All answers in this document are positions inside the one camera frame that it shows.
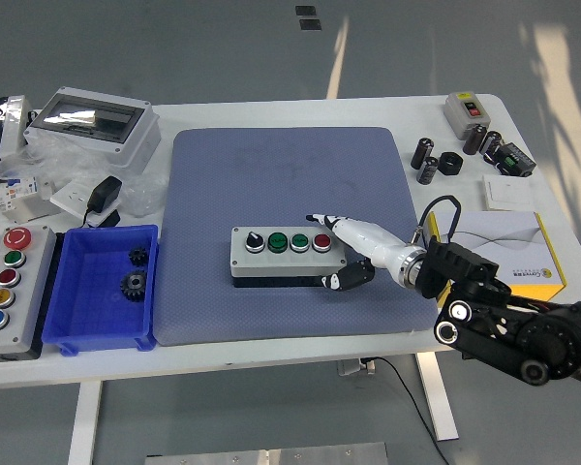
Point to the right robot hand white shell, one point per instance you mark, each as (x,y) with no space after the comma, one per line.
(373,239)

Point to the grey two-button switch box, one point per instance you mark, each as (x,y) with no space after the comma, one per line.
(457,118)

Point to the black power adapter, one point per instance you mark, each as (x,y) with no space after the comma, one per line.
(104,191)

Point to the silver metal plate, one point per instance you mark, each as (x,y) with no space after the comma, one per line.
(271,455)

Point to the clear plastic bag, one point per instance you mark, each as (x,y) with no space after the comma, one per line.
(53,164)

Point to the white table leg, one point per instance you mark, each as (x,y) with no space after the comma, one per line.
(438,397)
(84,421)

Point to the white circuit breaker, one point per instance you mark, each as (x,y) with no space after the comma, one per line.
(19,191)

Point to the grey five-button control box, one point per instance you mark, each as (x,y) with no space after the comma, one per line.
(26,290)

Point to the white wall switch plate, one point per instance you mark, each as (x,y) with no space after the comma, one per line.
(508,194)

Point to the black floor cover plate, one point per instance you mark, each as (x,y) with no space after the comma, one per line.
(311,24)
(305,10)

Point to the silver metal bracket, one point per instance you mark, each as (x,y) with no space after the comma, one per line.
(34,210)

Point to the small black bevel gear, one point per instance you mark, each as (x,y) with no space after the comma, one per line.
(138,256)

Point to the large black bevel gear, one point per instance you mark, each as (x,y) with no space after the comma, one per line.
(134,287)

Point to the grey four-button control box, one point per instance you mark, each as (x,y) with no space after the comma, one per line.
(281,264)

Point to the black hex nut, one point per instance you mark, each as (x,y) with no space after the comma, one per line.
(450,164)

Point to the black cylindrical capacitor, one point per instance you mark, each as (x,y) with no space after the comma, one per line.
(474,140)
(427,170)
(491,143)
(423,152)

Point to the grey and black electrical box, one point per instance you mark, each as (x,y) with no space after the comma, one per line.
(12,126)

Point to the white wall socket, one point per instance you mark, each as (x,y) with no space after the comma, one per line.
(70,196)

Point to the grey enclosure with clear lid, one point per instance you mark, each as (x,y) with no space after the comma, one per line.
(126,140)

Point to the black module with green terminal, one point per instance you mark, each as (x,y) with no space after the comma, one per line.
(513,162)

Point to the grey bracket under table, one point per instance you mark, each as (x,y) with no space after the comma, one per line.
(351,368)

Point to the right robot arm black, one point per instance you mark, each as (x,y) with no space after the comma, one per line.
(552,339)

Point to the blue plastic bin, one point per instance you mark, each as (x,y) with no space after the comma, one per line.
(92,310)

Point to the white and yellow cardboard box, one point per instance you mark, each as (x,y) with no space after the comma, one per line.
(523,242)

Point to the blue-grey table mat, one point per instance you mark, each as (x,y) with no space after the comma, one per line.
(208,160)

